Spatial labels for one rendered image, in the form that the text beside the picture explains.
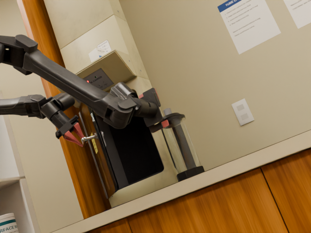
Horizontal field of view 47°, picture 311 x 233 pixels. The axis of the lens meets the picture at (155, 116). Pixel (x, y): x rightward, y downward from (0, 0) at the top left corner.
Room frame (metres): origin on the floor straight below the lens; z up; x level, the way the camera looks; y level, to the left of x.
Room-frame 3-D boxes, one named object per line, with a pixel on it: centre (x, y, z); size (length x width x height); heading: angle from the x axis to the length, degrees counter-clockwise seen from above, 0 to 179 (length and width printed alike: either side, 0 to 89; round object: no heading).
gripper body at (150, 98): (1.13, 0.02, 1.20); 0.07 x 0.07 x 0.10; 67
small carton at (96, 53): (1.36, 0.13, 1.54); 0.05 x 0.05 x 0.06; 56
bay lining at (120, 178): (1.55, 0.11, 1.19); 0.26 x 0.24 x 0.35; 67
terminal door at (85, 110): (1.34, 0.25, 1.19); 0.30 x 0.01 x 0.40; 18
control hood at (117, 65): (1.38, 0.18, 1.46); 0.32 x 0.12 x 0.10; 67
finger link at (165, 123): (1.19, -0.01, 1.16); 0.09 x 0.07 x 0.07; 157
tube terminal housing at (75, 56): (1.55, 0.11, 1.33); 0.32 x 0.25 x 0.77; 67
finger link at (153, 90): (1.19, -0.01, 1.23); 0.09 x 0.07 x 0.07; 157
